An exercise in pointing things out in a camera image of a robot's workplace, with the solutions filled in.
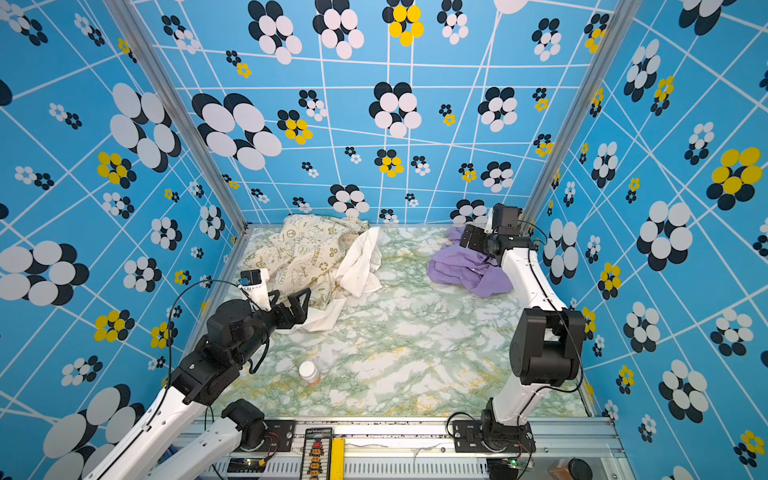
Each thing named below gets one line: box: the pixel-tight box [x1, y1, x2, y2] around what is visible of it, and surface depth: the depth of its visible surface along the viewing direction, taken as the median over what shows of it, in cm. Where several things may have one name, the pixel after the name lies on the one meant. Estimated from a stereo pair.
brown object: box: [548, 465, 573, 480], surface depth 69 cm
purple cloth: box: [427, 226, 513, 297], surface depth 104 cm
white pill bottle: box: [299, 360, 320, 386], surface depth 79 cm
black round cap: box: [568, 458, 593, 480], surface depth 63 cm
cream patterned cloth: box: [240, 214, 371, 308], surface depth 98 cm
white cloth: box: [294, 227, 381, 332], surface depth 101 cm
